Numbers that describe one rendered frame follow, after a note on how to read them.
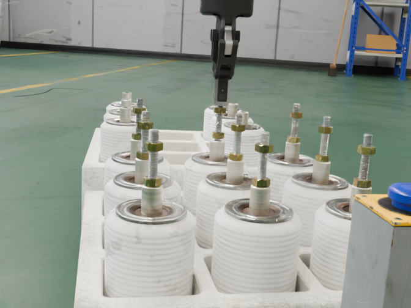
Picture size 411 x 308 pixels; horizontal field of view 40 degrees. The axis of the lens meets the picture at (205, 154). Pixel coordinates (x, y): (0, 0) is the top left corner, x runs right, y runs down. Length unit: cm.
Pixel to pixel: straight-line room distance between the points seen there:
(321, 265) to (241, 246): 11
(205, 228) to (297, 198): 12
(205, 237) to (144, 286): 16
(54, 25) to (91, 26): 53
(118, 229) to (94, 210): 25
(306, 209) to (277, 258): 15
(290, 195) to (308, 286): 15
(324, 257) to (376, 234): 19
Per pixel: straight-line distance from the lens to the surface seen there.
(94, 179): 107
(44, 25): 791
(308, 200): 73
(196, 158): 83
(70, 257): 112
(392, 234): 44
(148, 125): 69
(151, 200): 58
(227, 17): 78
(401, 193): 46
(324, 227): 64
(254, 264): 59
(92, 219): 79
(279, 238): 59
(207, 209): 71
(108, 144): 109
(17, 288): 101
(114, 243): 58
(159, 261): 57
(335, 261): 64
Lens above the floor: 45
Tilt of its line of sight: 13 degrees down
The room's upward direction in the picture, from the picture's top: 3 degrees clockwise
